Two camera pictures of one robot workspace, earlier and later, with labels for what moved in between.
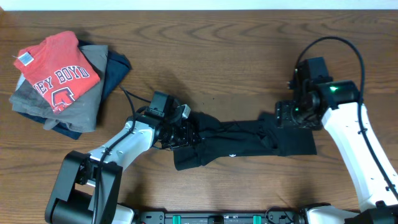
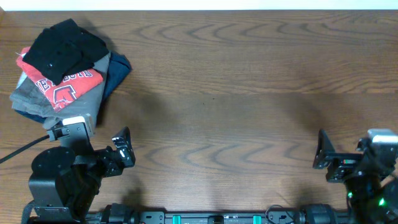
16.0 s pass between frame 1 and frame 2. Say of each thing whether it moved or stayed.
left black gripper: moved
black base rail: stayed
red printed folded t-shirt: stayed
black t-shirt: moved
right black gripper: moved
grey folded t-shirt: stayed
